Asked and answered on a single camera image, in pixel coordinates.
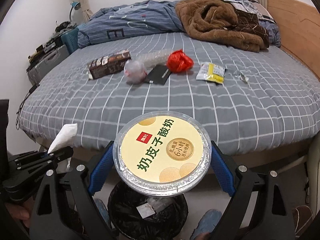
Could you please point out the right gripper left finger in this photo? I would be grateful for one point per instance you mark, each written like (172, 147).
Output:
(64, 207)

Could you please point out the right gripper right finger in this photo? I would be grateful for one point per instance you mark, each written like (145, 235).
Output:
(257, 209)

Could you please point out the white paper napkin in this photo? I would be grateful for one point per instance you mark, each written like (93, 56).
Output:
(64, 138)

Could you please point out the yogurt cup yellow lid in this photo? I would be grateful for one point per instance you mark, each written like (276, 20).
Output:
(162, 153)

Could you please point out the brown cookie box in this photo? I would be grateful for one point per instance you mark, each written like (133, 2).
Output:
(107, 65)

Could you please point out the clear plastic bag red print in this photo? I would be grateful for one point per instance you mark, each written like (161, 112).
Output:
(134, 72)

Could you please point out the yellow white snack packet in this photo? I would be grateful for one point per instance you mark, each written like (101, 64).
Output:
(211, 72)

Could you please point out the black trash bin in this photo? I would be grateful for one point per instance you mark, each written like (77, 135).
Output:
(126, 219)

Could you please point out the person's left hand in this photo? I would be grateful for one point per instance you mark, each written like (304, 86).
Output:
(21, 212)

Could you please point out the blue slipper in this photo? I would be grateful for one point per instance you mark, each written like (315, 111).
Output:
(206, 225)

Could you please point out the grey suitcase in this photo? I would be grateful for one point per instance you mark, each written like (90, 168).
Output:
(37, 71)

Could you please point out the grey checked bed sheet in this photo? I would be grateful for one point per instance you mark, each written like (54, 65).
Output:
(278, 106)

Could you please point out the teal suitcase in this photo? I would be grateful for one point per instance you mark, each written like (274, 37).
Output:
(70, 38)

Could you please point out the small clear wrapper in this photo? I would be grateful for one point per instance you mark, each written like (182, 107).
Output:
(239, 75)

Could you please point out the blue desk lamp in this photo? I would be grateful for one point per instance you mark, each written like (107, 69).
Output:
(74, 6)

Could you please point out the bubble wrap roll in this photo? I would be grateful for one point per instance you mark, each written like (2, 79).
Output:
(155, 57)

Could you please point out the blue striped duvet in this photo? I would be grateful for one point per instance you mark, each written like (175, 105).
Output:
(126, 21)

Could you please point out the wooden headboard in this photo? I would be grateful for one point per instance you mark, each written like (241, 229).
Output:
(299, 24)

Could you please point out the brown fleece blanket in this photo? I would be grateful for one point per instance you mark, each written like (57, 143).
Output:
(220, 22)

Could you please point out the patterned pillow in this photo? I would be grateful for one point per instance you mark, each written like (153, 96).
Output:
(264, 17)

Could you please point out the wooden bed frame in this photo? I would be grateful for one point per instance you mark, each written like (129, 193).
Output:
(275, 158)

